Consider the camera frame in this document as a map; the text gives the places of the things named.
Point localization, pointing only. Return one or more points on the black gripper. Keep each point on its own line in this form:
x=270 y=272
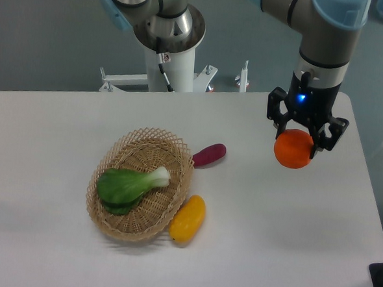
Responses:
x=314 y=103

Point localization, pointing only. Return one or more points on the orange fruit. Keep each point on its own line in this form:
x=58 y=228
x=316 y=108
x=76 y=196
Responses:
x=292 y=148

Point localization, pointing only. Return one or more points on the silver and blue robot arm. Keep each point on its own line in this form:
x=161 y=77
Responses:
x=170 y=31

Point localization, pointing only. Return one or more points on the woven wicker basket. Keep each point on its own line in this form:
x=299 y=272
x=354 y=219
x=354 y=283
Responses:
x=144 y=150

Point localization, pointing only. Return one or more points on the purple sweet potato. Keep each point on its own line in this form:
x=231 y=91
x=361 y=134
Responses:
x=209 y=155

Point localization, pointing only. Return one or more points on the yellow mango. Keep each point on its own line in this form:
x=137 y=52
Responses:
x=187 y=221

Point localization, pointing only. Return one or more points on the green bok choy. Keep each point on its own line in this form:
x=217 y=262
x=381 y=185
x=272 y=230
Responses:
x=120 y=190

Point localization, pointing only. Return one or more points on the white levelling foot bracket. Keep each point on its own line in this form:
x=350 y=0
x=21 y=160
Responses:
x=241 y=80

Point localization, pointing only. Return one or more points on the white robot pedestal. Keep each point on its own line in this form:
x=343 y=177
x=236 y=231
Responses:
x=176 y=69

